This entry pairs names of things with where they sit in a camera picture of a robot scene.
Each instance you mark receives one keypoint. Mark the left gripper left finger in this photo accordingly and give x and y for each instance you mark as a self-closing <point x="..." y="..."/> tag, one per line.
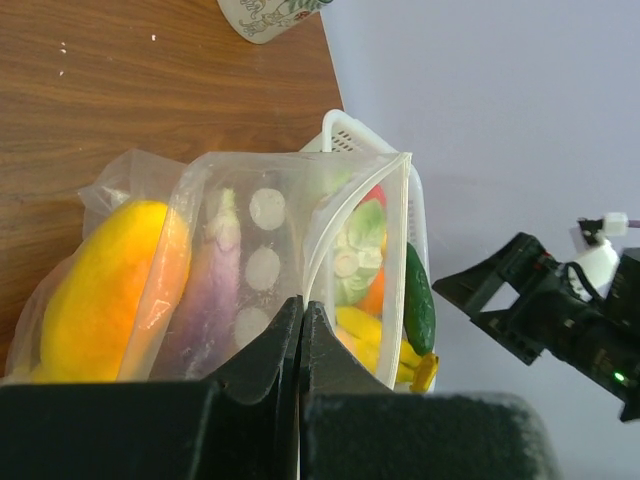
<point x="238" y="423"/>

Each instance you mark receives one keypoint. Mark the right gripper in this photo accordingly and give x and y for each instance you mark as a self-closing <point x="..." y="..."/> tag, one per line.
<point x="597" y="336"/>

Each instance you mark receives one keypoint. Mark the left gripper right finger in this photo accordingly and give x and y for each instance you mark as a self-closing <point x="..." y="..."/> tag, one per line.
<point x="354" y="427"/>

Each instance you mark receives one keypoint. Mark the green cucumber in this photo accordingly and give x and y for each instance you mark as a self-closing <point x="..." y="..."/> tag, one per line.
<point x="419" y="319"/>

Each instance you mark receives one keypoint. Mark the purple eggplant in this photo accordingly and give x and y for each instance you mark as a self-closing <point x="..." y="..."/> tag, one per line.
<point x="210" y="304"/>

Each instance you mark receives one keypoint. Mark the red apple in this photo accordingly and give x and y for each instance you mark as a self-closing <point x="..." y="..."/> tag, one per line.
<point x="375" y="194"/>

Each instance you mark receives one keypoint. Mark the polka dot zip bag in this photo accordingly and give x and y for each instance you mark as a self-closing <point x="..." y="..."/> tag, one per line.
<point x="275" y="201"/>

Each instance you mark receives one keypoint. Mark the yellow red mango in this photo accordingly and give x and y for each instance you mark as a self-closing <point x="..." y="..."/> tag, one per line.
<point x="88" y="321"/>

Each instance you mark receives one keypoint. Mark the yellow banana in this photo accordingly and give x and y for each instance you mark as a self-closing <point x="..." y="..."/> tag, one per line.
<point x="361" y="334"/>

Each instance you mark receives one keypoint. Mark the small orange tangerine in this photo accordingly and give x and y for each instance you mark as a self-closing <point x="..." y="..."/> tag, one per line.
<point x="373" y="301"/>

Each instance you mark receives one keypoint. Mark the cabbage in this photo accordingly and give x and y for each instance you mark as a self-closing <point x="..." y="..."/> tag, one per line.
<point x="358" y="252"/>

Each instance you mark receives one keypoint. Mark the white plastic basket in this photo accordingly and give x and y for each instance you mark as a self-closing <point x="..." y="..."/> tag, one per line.
<point x="415" y="200"/>

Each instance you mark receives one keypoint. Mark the green interior floral mug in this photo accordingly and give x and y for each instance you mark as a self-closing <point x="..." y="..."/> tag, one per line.
<point x="260" y="21"/>

